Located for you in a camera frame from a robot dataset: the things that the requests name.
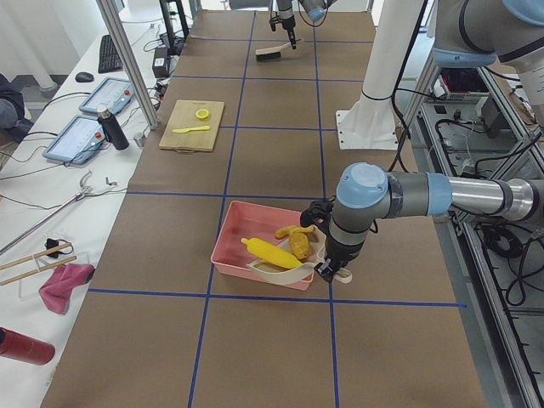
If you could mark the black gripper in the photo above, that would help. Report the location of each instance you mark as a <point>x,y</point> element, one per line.
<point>288,23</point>
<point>342,255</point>

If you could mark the beige hand brush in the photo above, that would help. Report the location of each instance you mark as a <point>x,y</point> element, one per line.
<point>274,53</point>

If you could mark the brown toy potato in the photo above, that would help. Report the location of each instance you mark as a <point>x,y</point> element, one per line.
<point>299,245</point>

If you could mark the beige plastic dustpan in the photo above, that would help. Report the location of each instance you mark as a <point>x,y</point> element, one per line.
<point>284,277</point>

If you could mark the tan toy ginger root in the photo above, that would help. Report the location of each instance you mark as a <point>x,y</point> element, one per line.
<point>292,229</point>

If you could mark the yellow toy corn cob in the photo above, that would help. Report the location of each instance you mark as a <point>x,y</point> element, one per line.
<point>270,253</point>

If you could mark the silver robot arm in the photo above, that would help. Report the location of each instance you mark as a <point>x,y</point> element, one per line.
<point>316,10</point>
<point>468,34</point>

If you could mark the yellow toy lemon slice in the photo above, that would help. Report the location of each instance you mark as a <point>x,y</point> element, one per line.
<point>202,114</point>

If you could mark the yellow plastic knife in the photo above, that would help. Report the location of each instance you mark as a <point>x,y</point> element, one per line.
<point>191,129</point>

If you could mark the black power adapter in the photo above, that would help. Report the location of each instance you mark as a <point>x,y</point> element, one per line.
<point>163,62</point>

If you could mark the wooden cutting board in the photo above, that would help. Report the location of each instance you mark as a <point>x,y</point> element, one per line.
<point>183,116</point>

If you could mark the black keyboard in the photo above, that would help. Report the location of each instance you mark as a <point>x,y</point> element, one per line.
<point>109,58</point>

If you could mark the far blue teach pendant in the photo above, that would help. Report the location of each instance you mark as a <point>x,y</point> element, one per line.
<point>114,93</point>

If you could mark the blue teach pendant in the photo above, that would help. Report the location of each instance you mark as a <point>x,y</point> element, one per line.
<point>114,93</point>
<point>79,140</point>

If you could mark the black water bottle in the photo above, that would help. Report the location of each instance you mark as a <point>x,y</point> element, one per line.
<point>113,131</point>

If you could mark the black computer mouse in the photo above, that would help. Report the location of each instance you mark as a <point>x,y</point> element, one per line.
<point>84,77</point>

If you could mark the near blue teach pendant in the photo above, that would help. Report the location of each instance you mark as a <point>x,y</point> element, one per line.
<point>79,140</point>

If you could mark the wooden stick pair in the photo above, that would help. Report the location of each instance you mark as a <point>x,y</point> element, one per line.
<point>36,263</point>

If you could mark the pink cloth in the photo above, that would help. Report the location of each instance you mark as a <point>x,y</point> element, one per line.
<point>56,291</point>

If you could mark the seated person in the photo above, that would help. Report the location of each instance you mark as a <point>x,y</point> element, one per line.
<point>13,114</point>

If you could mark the red cylinder bottle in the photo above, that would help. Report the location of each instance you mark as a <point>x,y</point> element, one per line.
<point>17,346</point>

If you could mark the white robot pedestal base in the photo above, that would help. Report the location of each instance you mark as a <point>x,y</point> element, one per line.
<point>370,123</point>

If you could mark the aluminium frame post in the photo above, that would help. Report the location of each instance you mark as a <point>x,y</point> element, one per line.
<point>115,28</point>

